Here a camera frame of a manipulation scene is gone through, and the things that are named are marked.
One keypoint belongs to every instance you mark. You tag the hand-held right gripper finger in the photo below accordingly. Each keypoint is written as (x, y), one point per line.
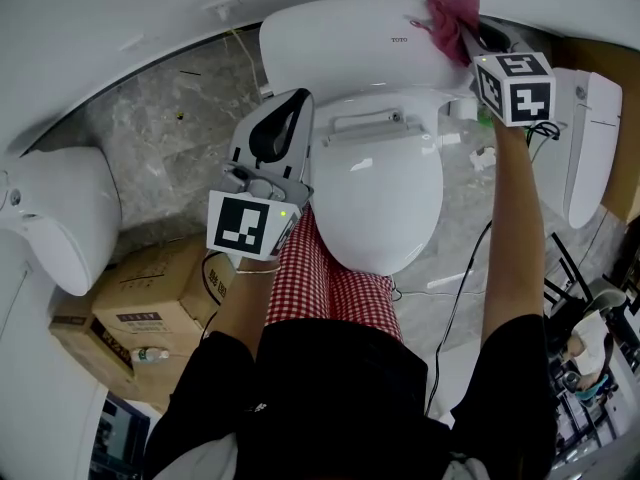
(521, 45)
(476, 48)

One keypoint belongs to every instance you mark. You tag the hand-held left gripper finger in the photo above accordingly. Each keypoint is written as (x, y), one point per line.
(299, 160)
(242, 140)

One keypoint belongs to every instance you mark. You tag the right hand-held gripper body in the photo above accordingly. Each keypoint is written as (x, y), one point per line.
(525, 98)

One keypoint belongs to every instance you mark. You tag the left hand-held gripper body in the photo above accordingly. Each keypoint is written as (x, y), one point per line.
(240, 223)

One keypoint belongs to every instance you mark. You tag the pink cloth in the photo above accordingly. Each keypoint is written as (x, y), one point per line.
(450, 18)

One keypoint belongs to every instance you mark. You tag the white tank toilet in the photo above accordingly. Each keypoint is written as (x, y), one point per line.
(375, 193)

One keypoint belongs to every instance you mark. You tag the person's left forearm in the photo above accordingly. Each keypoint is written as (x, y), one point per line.
(240, 308)

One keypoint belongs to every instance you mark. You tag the person's right forearm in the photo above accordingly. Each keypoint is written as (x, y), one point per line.
(515, 228)

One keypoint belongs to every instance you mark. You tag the white tankless smart toilet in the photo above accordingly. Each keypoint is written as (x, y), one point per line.
(590, 158)

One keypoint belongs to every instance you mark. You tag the white egg-shaped toilet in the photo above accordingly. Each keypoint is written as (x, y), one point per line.
(65, 218)

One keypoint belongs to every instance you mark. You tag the crumpled white tissue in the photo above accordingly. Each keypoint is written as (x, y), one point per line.
(482, 159)

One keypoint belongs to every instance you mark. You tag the person's red checked trousers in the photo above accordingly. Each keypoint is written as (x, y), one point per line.
(325, 288)

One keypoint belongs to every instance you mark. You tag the tall brown cardboard box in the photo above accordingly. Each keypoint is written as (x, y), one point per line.
(625, 143)

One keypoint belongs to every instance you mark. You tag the labelled cardboard box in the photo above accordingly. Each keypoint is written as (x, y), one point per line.
(150, 288)

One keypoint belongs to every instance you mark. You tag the clear plastic water bottle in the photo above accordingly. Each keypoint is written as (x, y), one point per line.
(150, 355)

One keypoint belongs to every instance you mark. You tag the cardboard box with black band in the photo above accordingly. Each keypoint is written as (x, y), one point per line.
(75, 338)

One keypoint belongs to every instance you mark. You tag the person's black top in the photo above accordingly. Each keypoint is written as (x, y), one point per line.
(340, 403)

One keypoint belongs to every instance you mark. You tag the grey chair with black legs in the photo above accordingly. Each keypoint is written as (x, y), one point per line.
(607, 295)

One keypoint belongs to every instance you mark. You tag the black framed glass cabinet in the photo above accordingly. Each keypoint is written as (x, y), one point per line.
(120, 443)

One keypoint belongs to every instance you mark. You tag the cluttered equipment shelf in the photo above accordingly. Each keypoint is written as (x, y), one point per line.
(600, 418)

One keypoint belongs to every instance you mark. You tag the wall water valve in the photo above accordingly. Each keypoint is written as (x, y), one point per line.
(222, 8)

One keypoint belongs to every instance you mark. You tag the white wall socket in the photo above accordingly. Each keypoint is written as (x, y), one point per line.
(132, 43)

